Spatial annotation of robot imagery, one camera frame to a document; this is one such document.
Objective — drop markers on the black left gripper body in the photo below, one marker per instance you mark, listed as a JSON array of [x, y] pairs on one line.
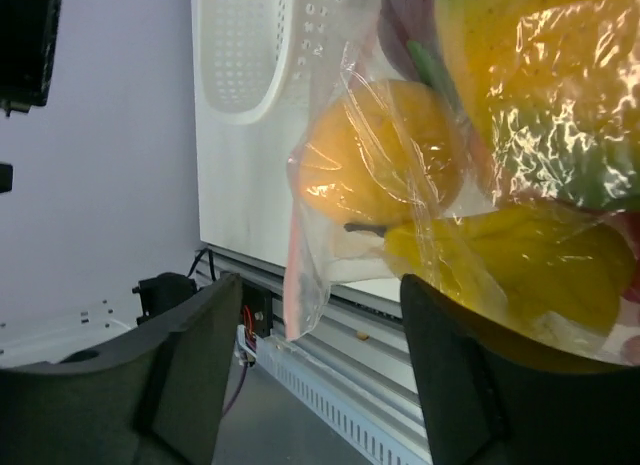
[[29, 30]]

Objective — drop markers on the fake mango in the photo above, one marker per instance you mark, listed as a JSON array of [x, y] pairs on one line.
[[552, 89]]

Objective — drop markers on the white perforated plastic basket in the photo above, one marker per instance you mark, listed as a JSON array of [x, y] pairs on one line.
[[251, 56]]

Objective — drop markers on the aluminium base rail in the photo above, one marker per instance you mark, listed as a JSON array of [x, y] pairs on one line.
[[359, 337]]

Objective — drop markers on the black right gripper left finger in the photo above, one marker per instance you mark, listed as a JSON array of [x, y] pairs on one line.
[[153, 395]]

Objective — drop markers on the white slotted cable duct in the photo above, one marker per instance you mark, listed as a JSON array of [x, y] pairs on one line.
[[362, 420]]

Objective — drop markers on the fake dark red apple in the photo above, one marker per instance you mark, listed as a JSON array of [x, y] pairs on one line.
[[407, 36]]

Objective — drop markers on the fake orange fruit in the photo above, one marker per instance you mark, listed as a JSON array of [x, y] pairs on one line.
[[377, 150]]

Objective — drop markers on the clear zip top bag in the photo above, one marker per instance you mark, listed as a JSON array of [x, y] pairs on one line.
[[315, 237]]

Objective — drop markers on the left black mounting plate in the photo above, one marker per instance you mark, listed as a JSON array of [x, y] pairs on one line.
[[253, 305]]

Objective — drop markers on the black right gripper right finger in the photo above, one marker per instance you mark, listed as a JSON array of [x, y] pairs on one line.
[[492, 396]]

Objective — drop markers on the fake yellow pear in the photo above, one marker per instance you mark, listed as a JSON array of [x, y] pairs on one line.
[[543, 270]]

